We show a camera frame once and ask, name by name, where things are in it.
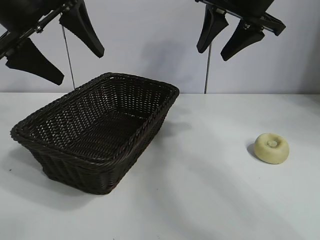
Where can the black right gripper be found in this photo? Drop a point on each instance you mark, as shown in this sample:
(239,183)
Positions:
(240,7)

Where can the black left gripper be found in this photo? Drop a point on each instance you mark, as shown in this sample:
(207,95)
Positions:
(22,15)

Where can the dark brown woven basket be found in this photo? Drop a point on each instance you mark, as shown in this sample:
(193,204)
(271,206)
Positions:
(100,140)

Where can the pale yellow round pastry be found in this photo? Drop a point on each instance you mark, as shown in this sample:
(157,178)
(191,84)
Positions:
(267,152)

